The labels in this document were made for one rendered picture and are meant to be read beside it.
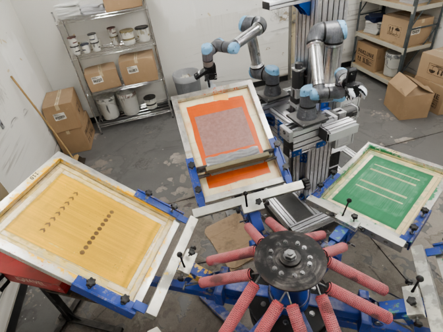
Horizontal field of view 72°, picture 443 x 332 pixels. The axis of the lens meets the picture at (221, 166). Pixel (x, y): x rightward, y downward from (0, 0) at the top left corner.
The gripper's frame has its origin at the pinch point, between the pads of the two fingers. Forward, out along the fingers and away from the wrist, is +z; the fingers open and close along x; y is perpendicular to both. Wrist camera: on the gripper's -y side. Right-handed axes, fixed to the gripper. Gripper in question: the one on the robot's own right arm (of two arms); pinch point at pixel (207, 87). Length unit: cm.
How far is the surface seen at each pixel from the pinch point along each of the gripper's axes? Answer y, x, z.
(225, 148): -3, -59, 3
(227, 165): -7, -77, -3
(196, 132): -18.2, -42.6, -1.1
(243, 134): 12, -52, 1
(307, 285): 1, -160, -30
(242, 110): 16.8, -34.6, -3.2
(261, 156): 15, -76, -3
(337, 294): 13, -165, -24
